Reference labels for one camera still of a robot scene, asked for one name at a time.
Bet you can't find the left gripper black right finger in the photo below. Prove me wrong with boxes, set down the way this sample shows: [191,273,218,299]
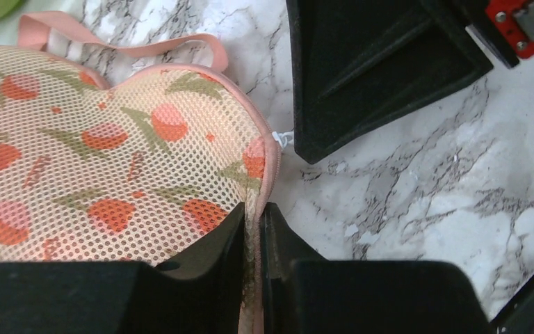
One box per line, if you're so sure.
[260,203,493,333]

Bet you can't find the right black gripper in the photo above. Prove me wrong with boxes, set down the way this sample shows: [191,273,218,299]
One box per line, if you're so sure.
[286,0,534,164]

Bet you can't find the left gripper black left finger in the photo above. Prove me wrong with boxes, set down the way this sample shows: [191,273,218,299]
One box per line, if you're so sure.
[0,204,245,333]

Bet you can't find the white zip tie pull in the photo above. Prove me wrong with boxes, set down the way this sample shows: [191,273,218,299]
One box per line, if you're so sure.
[271,131,295,150]

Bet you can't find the floral mesh laundry bag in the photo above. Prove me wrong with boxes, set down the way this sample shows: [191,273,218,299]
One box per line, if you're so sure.
[0,11,281,333]

